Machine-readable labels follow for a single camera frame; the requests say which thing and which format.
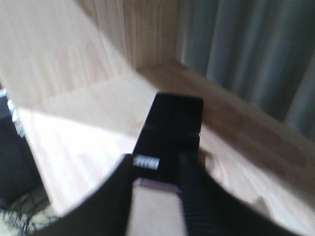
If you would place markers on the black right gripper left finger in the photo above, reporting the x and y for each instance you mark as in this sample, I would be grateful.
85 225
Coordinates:
105 213

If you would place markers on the wooden shelf unit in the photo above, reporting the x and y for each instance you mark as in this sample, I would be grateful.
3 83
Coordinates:
82 75

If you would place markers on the grey curtain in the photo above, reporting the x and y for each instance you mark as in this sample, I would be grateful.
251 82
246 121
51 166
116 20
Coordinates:
263 51

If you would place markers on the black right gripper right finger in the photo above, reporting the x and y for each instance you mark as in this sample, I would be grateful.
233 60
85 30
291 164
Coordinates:
209 210

